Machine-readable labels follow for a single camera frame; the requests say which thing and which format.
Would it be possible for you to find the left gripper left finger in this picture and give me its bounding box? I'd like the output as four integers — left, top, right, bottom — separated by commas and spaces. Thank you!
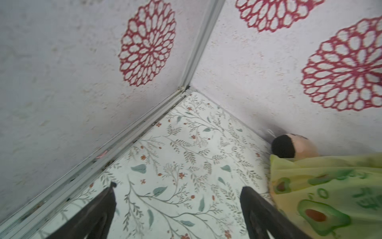
48, 182, 117, 239

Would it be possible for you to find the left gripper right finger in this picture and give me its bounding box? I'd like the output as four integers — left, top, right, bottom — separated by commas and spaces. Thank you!
240, 186, 310, 239

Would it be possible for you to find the pink plush doll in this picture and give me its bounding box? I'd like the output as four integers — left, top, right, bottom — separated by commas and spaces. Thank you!
271, 133, 320, 160

